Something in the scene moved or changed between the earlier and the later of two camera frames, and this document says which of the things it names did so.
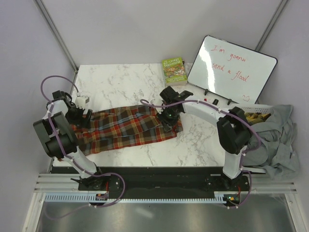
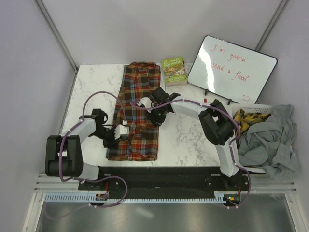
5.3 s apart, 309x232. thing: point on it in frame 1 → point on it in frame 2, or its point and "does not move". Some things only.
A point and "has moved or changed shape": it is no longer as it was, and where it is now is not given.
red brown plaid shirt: (109, 128) has moved or changed shape
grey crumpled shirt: (273, 146) does not move
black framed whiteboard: (232, 72) does not move
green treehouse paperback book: (175, 72) does not move
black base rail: (119, 181) does not move
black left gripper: (84, 122) → (112, 143)
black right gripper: (168, 124) → (156, 121)
